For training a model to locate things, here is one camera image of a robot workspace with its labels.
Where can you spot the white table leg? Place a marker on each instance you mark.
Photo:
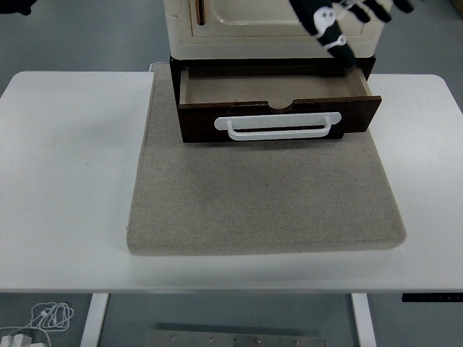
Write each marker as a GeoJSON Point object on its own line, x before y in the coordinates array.
{"type": "Point", "coordinates": [94, 318]}
{"type": "Point", "coordinates": [364, 318]}

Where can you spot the white power adapter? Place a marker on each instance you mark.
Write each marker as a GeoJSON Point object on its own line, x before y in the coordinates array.
{"type": "Point", "coordinates": [18, 340]}

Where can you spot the beige fabric mat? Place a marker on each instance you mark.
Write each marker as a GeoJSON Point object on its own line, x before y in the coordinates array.
{"type": "Point", "coordinates": [253, 199]}

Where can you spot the dark wooden drawer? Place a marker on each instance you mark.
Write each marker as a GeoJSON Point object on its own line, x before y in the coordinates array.
{"type": "Point", "coordinates": [195, 123]}

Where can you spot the black table control panel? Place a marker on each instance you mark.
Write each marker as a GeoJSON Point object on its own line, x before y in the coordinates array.
{"type": "Point", "coordinates": [434, 298]}

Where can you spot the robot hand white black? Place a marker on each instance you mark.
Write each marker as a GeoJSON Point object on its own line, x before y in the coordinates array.
{"type": "Point", "coordinates": [314, 18]}

